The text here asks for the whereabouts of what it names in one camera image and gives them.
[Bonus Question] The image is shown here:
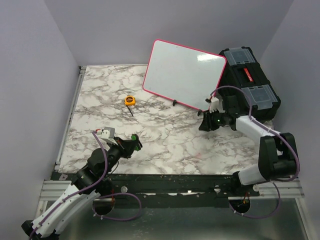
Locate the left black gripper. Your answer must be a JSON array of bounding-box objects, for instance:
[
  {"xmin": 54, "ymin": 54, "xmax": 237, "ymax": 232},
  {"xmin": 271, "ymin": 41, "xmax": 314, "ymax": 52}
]
[{"xmin": 101, "ymin": 136, "xmax": 138, "ymax": 177}]

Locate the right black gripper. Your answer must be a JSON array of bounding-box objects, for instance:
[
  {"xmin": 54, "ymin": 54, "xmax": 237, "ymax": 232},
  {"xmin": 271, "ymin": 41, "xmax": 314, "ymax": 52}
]
[{"xmin": 199, "ymin": 108, "xmax": 229, "ymax": 132}]

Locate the pink framed whiteboard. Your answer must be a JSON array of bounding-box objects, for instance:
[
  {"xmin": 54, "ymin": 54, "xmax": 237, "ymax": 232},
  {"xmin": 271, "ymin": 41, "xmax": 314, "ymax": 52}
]
[{"xmin": 142, "ymin": 39, "xmax": 227, "ymax": 111}]

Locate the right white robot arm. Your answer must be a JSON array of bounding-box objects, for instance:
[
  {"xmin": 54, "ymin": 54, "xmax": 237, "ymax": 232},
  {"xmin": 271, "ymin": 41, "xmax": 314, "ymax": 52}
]
[{"xmin": 199, "ymin": 96, "xmax": 300, "ymax": 196}]

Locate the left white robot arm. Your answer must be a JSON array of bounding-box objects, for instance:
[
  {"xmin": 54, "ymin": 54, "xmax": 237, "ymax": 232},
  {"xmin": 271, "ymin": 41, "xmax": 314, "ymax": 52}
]
[{"xmin": 21, "ymin": 134, "xmax": 143, "ymax": 240}]

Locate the yellow tape measure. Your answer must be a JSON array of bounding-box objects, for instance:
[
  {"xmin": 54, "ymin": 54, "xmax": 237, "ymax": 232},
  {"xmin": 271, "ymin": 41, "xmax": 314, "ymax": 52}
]
[{"xmin": 124, "ymin": 95, "xmax": 136, "ymax": 117}]

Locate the black plastic toolbox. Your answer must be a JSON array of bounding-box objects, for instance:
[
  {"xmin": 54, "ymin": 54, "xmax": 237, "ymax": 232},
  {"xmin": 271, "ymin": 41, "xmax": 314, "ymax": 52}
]
[{"xmin": 217, "ymin": 46, "xmax": 281, "ymax": 123}]

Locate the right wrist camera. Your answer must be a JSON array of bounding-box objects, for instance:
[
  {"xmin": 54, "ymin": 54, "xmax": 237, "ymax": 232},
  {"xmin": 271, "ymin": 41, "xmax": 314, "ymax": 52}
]
[{"xmin": 205, "ymin": 95, "xmax": 224, "ymax": 113}]

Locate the wire whiteboard stand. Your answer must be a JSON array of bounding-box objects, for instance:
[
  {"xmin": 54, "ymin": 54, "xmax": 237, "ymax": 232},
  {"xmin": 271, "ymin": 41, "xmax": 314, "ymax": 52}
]
[{"xmin": 172, "ymin": 99, "xmax": 203, "ymax": 116}]

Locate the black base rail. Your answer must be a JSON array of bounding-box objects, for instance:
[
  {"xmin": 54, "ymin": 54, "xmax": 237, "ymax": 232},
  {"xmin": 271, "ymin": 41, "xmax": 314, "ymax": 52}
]
[{"xmin": 51, "ymin": 171, "xmax": 266, "ymax": 210}]

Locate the aluminium side rail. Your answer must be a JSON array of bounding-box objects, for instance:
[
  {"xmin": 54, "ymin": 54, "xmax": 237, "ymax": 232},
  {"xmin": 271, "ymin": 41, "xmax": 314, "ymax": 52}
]
[{"xmin": 55, "ymin": 65, "xmax": 87, "ymax": 165}]

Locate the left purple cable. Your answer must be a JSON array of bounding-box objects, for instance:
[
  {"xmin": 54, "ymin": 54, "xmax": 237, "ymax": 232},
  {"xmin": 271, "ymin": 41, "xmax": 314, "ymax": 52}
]
[{"xmin": 29, "ymin": 129, "xmax": 143, "ymax": 240}]

